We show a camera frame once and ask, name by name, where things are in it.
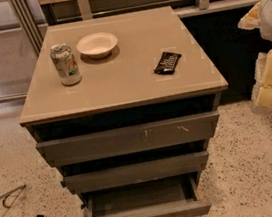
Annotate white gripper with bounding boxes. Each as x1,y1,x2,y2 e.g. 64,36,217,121
237,2,272,109

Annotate grey metal rod on floor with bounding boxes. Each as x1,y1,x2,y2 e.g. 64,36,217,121
0,184,27,209

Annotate white paper bowl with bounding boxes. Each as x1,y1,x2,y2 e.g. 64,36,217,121
77,32,118,59

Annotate grey drawer cabinet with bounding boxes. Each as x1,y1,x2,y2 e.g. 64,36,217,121
6,0,248,217

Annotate grey drawer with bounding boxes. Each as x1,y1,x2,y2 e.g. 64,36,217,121
86,174,211,217
36,111,219,167
62,151,208,194

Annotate grey middle drawer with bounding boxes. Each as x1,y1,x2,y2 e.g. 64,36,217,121
62,151,208,194

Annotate grey top drawer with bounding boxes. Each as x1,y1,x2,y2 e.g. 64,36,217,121
36,111,219,167

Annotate white green soda can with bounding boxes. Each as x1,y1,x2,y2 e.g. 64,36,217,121
50,44,82,86

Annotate grey bottom drawer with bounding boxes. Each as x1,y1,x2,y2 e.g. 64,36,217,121
86,174,211,217

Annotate black snack bar wrapper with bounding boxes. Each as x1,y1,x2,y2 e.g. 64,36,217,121
154,52,181,75

